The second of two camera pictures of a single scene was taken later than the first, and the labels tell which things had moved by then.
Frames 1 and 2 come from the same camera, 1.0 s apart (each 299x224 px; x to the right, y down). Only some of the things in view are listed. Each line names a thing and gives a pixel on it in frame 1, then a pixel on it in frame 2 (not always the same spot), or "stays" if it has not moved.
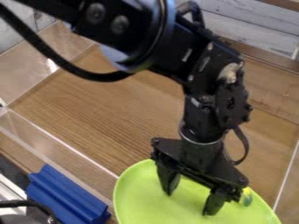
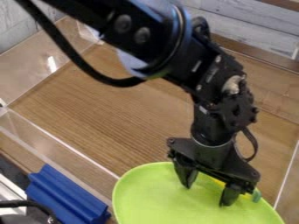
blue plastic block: (72, 203) stays
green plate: (143, 204) stays
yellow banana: (247, 197) to (256, 195)
